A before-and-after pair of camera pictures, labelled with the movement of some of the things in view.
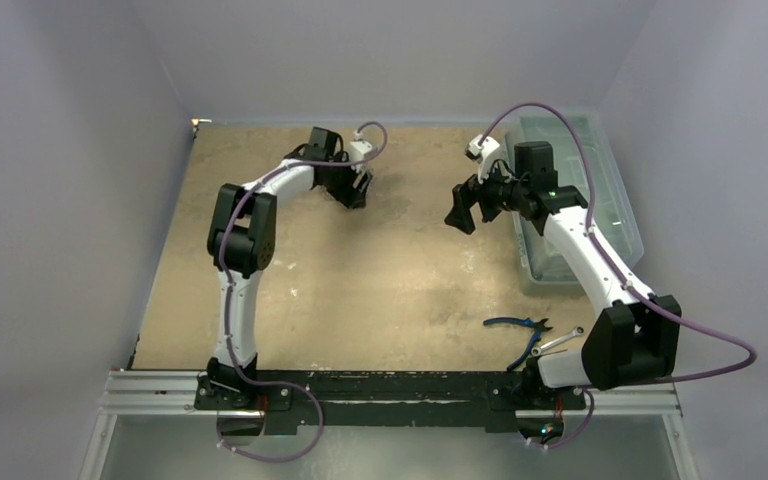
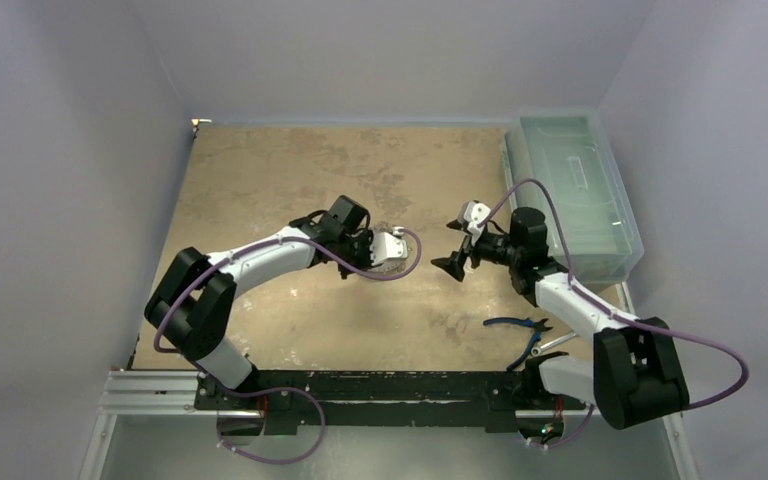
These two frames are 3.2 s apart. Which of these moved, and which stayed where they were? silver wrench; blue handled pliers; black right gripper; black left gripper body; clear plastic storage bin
Moved: black left gripper body; black right gripper
Stayed: silver wrench; clear plastic storage bin; blue handled pliers
